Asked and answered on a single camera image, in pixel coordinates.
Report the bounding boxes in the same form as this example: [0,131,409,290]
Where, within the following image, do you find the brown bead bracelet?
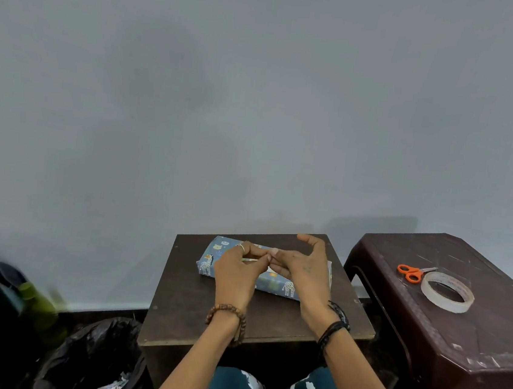
[203,302,249,349]

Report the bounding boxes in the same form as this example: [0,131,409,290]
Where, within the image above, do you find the clear tape roll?
[418,270,478,316]

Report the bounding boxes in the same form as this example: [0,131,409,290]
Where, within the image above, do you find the person's right forearm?
[307,316,429,389]

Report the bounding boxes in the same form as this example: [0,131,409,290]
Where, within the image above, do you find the orange handled scissors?
[395,262,439,287]

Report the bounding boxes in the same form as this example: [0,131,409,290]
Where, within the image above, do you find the green bottle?
[12,280,73,348]

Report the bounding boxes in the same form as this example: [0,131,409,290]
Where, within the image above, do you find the brown wooden table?
[132,216,386,389]

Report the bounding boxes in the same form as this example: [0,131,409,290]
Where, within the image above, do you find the person's left forearm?
[149,302,246,389]

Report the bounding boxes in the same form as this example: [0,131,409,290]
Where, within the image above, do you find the person's left hand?
[209,238,275,316]

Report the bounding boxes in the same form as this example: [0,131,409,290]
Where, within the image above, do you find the dark brown plastic stool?
[331,223,513,389]

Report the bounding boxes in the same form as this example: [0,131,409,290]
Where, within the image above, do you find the blue animal-print wrapped gift box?
[194,233,336,305]

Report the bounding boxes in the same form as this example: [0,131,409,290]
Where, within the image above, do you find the black wristbands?
[316,300,354,354]

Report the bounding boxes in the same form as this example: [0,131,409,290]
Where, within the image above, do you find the person's right hand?
[264,230,340,323]

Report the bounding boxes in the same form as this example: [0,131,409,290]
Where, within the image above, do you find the black plastic bag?
[32,308,162,389]

